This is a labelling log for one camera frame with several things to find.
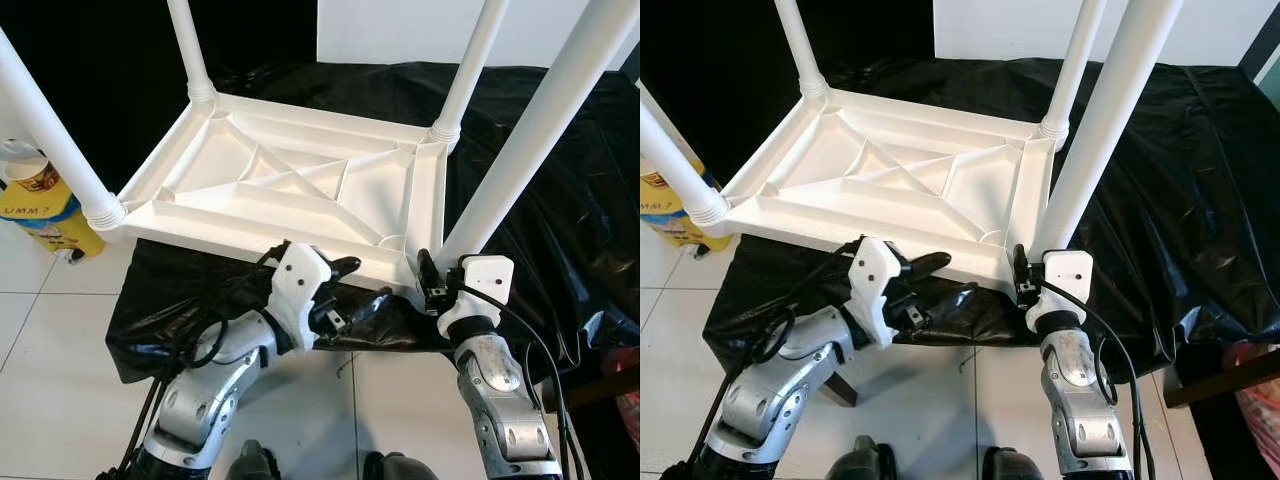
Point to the pink patterned bag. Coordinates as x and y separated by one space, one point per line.
1258 395
628 400

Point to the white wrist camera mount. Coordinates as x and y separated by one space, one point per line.
485 280
1065 275
870 285
297 285

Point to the grey robot right leg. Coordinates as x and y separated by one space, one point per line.
1012 465
400 468

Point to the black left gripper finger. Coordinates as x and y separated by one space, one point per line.
375 303
950 298
345 266
928 264

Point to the white plastic children table top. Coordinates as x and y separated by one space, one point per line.
900 170
300 170

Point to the black shiny table cloth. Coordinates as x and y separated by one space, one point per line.
560 220
1190 220

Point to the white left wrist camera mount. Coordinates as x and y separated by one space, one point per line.
297 285
870 285

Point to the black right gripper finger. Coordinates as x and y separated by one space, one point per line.
1021 264
426 268

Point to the yellow cardboard box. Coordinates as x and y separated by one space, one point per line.
50 225
675 225

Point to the dark grey door frame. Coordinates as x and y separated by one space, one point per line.
631 62
1265 55

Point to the white plastic table leg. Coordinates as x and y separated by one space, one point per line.
1110 120
50 130
800 45
540 120
680 170
1075 60
470 70
190 50

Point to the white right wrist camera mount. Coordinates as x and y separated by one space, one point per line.
1065 275
485 280

